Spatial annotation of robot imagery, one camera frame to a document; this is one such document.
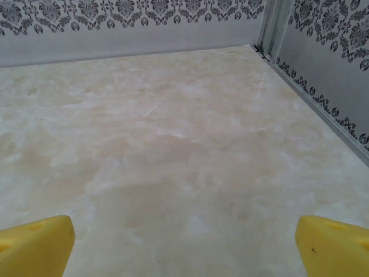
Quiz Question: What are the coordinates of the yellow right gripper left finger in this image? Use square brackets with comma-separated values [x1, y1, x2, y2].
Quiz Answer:
[0, 215, 76, 277]

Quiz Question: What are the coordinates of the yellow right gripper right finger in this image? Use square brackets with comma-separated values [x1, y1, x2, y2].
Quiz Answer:
[296, 215, 369, 277]

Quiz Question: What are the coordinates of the aluminium side rail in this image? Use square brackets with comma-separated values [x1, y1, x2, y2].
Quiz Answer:
[269, 54, 369, 151]

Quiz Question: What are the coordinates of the aluminium frame post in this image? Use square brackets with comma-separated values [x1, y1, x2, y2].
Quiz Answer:
[255, 0, 293, 63]

